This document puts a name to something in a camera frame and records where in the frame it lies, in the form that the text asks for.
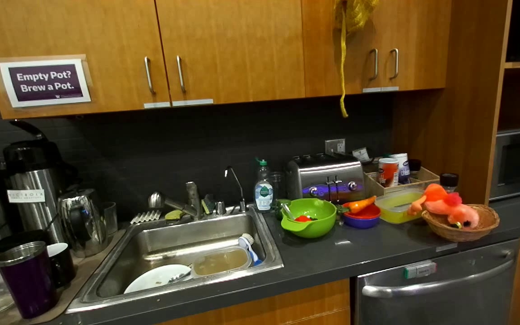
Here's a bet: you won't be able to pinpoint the black pepper grinder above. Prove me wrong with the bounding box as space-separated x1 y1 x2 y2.
441 174 459 192

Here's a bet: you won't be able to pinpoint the blue small bowl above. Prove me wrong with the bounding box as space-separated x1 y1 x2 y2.
343 207 381 230

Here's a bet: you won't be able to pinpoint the white plate in sink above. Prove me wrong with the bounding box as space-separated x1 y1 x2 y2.
125 264 192 295

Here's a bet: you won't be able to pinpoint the stainless steel sink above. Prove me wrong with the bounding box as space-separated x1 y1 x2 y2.
67 210 284 315

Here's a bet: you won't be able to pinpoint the dark lidded jar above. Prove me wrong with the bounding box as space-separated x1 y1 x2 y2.
408 160 423 178

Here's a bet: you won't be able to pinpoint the yellow-green plastic container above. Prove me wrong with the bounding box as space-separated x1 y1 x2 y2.
376 190 423 225

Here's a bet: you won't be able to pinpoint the orange carrot toy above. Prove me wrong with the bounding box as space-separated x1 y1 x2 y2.
342 196 378 214

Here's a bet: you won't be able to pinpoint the black mug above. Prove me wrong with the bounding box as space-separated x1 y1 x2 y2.
47 243 76 288

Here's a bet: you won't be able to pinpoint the stainless dishwasher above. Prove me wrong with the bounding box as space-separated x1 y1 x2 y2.
354 241 519 325

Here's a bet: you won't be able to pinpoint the wall power outlet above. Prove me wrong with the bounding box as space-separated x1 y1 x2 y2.
325 140 347 154

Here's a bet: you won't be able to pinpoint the dish soap bottle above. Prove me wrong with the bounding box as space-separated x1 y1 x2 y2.
255 160 275 212

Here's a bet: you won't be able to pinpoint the silver toaster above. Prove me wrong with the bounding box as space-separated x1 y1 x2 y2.
289 156 367 203

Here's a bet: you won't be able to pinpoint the purple mug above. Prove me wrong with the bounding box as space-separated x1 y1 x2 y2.
0 241 58 320

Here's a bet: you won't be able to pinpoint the green plastic bowl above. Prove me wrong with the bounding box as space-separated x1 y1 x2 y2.
280 199 338 241

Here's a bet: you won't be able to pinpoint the purple sign on cabinet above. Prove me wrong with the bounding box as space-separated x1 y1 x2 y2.
0 58 91 111

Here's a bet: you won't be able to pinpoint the wicker basket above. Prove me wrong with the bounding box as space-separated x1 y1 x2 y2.
421 205 500 243

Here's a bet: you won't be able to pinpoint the cabinet door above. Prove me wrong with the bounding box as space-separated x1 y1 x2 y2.
156 0 307 107
0 0 172 120
302 0 383 96
387 0 452 91

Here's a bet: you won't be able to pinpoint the steel coffee airpot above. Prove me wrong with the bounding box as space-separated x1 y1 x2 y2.
4 120 67 243

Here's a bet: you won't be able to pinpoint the yellow knitted towel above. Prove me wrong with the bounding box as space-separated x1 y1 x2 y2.
336 0 380 118

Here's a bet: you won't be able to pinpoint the chrome faucet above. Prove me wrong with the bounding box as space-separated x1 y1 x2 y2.
222 167 250 217

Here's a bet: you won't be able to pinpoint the red white canister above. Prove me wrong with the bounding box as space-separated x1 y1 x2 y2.
378 158 399 188

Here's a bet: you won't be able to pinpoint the lower cabinet doors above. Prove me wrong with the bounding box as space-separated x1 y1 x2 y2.
159 281 352 325

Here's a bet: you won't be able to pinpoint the rightmost upper cabinet door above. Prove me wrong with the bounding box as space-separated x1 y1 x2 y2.
387 0 452 91

